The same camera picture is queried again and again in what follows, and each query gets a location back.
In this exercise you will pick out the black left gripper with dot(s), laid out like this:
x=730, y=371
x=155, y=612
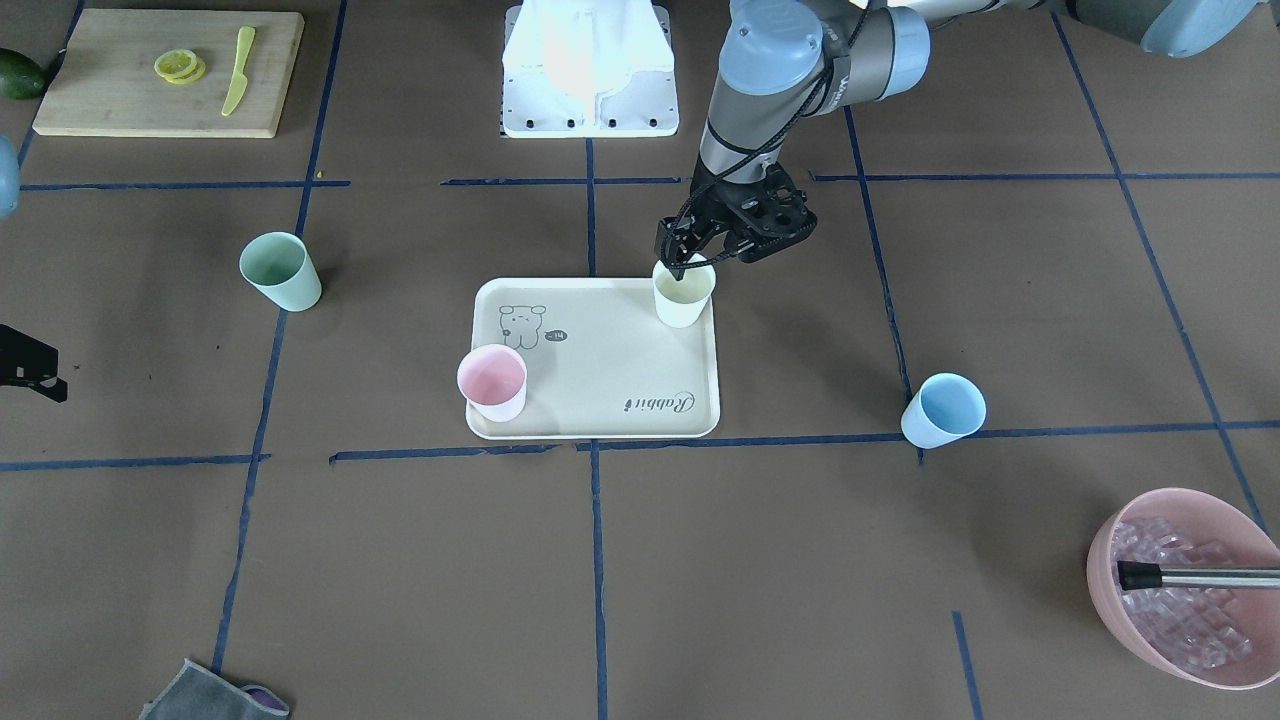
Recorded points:
x=712, y=206

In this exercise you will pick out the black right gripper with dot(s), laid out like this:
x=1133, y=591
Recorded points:
x=20, y=358

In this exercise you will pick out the cream plastic cup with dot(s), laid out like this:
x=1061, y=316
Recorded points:
x=680, y=302

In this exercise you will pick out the pink plastic cup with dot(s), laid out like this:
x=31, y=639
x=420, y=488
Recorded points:
x=493, y=379

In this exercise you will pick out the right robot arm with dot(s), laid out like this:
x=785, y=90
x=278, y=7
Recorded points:
x=10, y=186

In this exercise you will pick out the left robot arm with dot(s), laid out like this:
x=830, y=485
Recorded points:
x=782, y=62

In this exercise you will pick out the cream rabbit tray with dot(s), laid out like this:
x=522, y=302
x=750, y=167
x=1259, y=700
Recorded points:
x=600, y=362

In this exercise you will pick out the green plastic cup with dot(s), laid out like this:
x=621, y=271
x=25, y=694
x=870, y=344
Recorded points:
x=279, y=266

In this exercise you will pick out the avocado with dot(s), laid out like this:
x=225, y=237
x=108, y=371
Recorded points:
x=21, y=78

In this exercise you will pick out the wooden cutting board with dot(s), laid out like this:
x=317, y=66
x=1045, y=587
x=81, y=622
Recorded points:
x=107, y=87

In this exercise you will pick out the blue plastic cup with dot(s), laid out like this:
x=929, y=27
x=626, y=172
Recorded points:
x=947, y=407

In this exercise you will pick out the lemon slices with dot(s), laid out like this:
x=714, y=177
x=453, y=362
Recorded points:
x=180, y=66

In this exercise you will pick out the grey folded cloth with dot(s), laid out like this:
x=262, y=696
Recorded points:
x=197, y=693

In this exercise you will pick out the yellow-green plastic knife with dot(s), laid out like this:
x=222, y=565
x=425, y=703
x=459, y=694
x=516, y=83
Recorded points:
x=238, y=82

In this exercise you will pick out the pink bowl with ice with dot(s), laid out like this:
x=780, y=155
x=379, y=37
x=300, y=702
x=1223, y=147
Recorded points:
x=1221, y=636

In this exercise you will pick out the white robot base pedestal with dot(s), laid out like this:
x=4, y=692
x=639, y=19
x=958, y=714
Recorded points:
x=588, y=69

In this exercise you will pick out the metal scoop handle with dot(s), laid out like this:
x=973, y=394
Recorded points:
x=1140, y=576

